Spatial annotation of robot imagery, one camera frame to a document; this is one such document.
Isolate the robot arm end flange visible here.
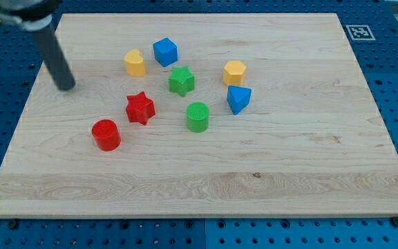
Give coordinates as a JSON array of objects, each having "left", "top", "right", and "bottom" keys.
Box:
[{"left": 0, "top": 0, "right": 62, "bottom": 32}]

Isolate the green star block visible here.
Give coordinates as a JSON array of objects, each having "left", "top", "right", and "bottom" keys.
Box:
[{"left": 169, "top": 66, "right": 195, "bottom": 97}]

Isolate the red star block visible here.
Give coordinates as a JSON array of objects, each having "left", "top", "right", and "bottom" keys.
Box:
[{"left": 125, "top": 91, "right": 155, "bottom": 125}]

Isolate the green cylinder block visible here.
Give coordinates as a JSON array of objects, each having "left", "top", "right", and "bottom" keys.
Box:
[{"left": 186, "top": 102, "right": 209, "bottom": 133}]

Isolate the wooden board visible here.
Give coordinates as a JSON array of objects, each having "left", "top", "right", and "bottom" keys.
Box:
[{"left": 0, "top": 13, "right": 398, "bottom": 219}]

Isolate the blue triangle block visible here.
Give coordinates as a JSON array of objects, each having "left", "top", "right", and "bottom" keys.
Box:
[{"left": 227, "top": 85, "right": 252, "bottom": 115}]

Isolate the yellow hexagon block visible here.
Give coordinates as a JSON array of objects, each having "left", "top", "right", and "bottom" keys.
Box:
[{"left": 222, "top": 60, "right": 247, "bottom": 86}]

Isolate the blue cube block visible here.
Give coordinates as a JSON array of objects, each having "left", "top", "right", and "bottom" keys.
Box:
[{"left": 153, "top": 37, "right": 178, "bottom": 67}]

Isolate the yellow heart block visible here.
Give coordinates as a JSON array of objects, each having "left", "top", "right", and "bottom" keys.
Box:
[{"left": 124, "top": 49, "right": 146, "bottom": 77}]

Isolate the red cylinder block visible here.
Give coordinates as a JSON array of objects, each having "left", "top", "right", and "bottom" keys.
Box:
[{"left": 91, "top": 119, "right": 122, "bottom": 151}]

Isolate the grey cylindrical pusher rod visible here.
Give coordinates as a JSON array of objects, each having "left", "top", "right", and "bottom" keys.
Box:
[{"left": 30, "top": 25, "right": 76, "bottom": 91}]

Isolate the white fiducial marker tag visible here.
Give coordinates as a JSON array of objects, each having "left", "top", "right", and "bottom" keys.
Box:
[{"left": 346, "top": 24, "right": 375, "bottom": 41}]

